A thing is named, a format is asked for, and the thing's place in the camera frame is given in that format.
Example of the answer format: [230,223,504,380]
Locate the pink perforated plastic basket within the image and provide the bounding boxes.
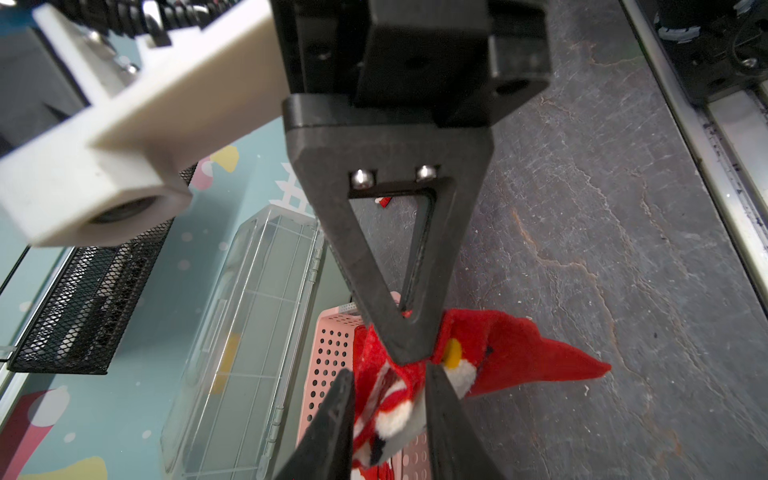
[296,291,436,480]

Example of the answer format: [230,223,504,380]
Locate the black wire wall basket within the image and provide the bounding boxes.
[5,164,199,376]

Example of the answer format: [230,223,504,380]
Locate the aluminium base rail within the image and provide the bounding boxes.
[621,1,767,306]

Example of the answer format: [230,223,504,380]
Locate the clear lidded storage box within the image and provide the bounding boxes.
[159,206,326,479]

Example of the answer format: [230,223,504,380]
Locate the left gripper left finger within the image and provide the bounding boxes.
[274,369,355,480]

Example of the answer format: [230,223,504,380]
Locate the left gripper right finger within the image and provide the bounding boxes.
[425,363,504,480]

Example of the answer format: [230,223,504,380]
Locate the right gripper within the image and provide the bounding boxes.
[271,0,551,365]

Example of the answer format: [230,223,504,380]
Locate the plain red snowman sock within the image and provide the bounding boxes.
[352,309,611,479]

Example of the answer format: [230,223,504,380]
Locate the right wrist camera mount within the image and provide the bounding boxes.
[1,1,289,247]

